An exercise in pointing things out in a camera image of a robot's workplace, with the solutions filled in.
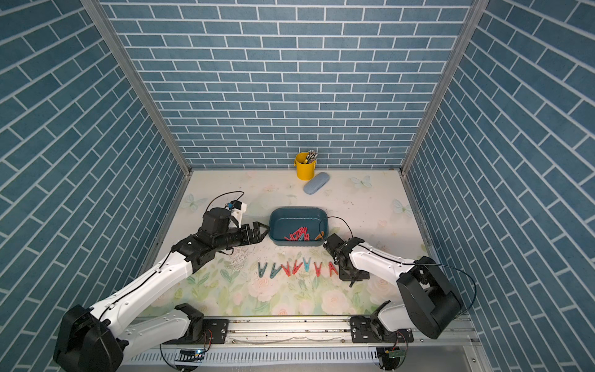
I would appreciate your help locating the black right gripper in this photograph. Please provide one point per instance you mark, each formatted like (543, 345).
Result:
(361, 276)

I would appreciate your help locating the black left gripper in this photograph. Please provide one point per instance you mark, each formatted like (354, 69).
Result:
(247, 239)

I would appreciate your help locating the teal plastic storage box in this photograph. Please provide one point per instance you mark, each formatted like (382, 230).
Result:
(286, 220)

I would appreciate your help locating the teal clothespin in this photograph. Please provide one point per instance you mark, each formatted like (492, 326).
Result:
(306, 263)

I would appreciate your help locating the grey-teal clothespin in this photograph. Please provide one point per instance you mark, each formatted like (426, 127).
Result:
(275, 270)
(262, 268)

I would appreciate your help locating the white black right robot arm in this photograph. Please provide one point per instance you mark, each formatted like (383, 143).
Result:
(430, 302)

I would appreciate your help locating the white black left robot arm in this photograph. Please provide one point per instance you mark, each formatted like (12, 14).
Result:
(104, 335)

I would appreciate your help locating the red clothespin pile in box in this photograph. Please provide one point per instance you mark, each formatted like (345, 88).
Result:
(301, 234)

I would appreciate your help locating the yellow metal bucket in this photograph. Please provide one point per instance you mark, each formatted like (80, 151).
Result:
(304, 172)

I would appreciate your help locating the grey fabric glasses case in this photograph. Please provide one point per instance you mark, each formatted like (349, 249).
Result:
(315, 184)

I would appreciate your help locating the pens in bucket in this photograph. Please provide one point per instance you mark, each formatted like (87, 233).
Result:
(310, 157)

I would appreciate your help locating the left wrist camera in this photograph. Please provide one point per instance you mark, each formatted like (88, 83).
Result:
(237, 208)

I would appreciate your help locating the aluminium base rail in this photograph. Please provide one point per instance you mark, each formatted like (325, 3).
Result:
(350, 330)

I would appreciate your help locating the left aluminium corner post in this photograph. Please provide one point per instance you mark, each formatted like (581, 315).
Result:
(99, 18)

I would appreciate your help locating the aluminium corner post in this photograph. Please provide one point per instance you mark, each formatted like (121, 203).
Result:
(99, 18)
(462, 42)

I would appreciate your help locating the right aluminium corner post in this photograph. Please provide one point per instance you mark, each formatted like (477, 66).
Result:
(462, 42)

